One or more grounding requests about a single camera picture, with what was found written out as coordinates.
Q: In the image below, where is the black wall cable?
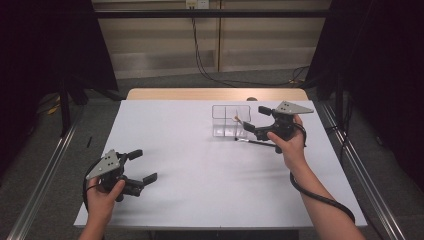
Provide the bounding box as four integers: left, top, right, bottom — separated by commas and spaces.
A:
190, 6, 310, 88

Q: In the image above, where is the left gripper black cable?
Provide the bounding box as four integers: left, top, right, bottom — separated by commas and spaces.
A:
82, 157, 102, 212

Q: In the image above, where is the metal floor rail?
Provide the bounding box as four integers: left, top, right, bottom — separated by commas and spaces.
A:
6, 108, 85, 240
319, 100, 408, 240

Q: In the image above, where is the person's right hand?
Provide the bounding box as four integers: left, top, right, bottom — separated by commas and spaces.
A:
267, 113, 307, 171

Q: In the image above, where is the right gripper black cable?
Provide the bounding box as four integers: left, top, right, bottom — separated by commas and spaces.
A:
289, 122, 356, 225

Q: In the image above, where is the black curtain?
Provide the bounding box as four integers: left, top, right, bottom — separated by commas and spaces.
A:
303, 0, 424, 193
0, 0, 120, 178

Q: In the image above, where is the clear plastic organizer box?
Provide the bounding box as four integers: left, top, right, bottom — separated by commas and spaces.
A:
211, 104, 252, 139

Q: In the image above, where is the person's left hand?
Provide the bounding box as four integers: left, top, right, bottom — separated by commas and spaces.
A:
83, 176, 127, 225

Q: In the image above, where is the black stand post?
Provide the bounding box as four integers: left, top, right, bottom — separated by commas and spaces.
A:
59, 75, 73, 138
334, 72, 346, 128

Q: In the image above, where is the white wall socket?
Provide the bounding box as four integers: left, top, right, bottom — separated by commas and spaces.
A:
185, 0, 211, 10

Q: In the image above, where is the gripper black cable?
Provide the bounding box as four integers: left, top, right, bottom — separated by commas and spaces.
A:
82, 157, 102, 212
289, 122, 356, 225

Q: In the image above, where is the black pen with silver tip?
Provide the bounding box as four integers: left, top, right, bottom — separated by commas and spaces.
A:
234, 136, 278, 148

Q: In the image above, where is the yellow floor cable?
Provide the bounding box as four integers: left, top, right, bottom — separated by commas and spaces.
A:
46, 96, 63, 116

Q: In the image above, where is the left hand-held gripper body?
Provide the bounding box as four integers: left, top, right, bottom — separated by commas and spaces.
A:
85, 148, 145, 203

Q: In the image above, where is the white table sheet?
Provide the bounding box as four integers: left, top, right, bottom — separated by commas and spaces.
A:
73, 99, 368, 231

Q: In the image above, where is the black horizontal bar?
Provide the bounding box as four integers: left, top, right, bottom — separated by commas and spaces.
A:
94, 8, 332, 20

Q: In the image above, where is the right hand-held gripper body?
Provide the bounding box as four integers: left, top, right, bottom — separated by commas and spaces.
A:
254, 100, 315, 141

